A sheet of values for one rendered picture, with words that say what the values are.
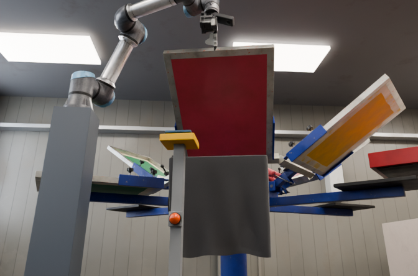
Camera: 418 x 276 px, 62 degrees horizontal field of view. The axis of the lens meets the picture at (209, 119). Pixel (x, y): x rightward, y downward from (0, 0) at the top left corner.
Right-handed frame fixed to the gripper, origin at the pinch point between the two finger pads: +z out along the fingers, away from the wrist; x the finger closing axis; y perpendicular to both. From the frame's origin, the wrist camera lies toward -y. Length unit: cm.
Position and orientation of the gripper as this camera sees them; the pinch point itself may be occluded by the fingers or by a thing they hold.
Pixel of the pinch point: (214, 38)
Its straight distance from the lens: 170.7
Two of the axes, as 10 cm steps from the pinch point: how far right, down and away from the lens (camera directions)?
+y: -9.9, 0.4, 1.1
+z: -0.4, 7.9, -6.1
